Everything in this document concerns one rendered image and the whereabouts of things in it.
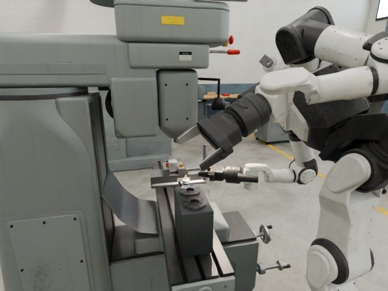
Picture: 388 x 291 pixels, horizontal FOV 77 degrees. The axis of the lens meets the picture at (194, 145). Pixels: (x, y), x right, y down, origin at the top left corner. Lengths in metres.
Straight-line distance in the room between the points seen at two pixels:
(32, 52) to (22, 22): 7.13
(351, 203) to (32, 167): 1.11
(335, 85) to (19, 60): 1.04
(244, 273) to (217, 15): 1.33
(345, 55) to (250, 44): 7.73
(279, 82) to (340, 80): 0.14
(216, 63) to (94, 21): 3.61
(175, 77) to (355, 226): 0.84
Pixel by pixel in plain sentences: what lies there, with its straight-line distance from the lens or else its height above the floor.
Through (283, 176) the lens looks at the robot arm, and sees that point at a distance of 1.27.
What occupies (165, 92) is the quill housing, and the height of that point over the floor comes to 1.53.
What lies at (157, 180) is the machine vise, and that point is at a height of 0.99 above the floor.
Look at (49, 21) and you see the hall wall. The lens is 8.07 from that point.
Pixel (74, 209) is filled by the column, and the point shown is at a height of 1.07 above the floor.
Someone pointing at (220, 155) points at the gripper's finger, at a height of 1.44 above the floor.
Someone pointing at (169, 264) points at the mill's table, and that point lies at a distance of 1.00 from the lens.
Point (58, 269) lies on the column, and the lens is 1.33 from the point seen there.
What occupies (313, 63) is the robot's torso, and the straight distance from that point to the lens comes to 0.90.
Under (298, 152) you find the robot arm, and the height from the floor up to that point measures 1.25.
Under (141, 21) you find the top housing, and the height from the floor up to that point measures 1.80.
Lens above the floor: 1.63
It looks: 17 degrees down
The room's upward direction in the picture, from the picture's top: straight up
